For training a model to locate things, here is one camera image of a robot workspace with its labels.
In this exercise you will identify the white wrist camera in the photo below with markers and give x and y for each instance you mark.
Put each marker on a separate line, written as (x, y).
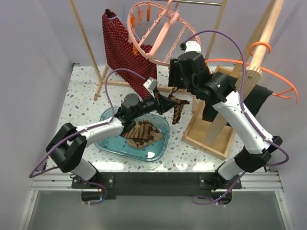
(190, 46)
(150, 84)

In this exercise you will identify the light blue hanger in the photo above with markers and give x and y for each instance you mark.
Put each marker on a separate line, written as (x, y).
(123, 18)

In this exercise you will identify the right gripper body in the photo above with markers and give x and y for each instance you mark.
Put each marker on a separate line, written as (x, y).
(176, 78)

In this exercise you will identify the beige brown argyle sock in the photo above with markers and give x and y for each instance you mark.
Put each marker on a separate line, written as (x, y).
(156, 135)

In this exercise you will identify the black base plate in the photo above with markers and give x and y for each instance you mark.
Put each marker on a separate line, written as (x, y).
(109, 185)

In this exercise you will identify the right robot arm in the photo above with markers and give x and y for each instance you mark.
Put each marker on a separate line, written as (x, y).
(190, 72)

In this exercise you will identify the orange plastic hanger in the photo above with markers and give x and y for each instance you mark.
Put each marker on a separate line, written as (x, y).
(280, 94)

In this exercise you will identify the blue transparent plastic basin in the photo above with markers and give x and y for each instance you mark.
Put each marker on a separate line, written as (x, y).
(119, 145)

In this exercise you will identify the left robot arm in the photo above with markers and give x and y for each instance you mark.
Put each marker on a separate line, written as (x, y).
(67, 146)

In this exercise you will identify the black garment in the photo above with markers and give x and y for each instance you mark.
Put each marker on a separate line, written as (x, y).
(253, 102)

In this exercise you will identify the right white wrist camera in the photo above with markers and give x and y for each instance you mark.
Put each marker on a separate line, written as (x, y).
(190, 46)

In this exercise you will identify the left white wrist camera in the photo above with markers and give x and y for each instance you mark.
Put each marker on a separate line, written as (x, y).
(150, 84)

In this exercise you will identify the aluminium rail frame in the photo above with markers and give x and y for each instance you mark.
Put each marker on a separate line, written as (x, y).
(53, 205)

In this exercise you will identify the pink round clip hanger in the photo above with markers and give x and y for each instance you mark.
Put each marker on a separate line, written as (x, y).
(156, 30)

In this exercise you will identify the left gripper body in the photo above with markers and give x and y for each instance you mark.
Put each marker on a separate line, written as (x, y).
(157, 102)

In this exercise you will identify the red polka dot garment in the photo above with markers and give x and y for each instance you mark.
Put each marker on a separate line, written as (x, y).
(118, 50)

